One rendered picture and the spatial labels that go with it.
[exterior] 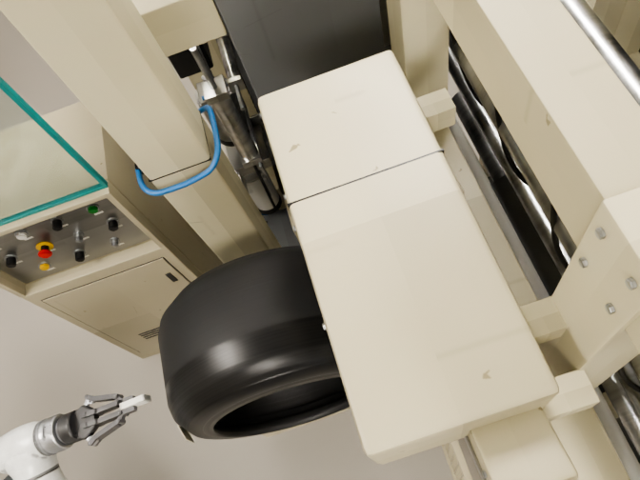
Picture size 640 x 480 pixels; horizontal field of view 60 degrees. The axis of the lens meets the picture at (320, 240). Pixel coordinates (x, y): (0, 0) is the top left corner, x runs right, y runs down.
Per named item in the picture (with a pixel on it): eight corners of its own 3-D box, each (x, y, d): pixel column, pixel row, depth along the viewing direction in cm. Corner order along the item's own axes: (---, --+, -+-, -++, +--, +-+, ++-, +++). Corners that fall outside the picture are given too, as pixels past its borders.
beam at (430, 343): (275, 147, 108) (251, 96, 95) (398, 103, 107) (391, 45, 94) (374, 468, 79) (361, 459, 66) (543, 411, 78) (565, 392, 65)
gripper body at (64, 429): (55, 446, 132) (88, 433, 130) (53, 411, 136) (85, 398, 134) (77, 448, 138) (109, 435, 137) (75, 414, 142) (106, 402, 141)
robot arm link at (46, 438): (32, 417, 136) (52, 410, 135) (59, 421, 144) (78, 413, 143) (33, 455, 132) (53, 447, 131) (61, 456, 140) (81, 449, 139)
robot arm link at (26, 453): (53, 410, 143) (71, 458, 143) (5, 430, 146) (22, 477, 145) (24, 425, 133) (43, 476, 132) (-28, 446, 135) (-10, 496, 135)
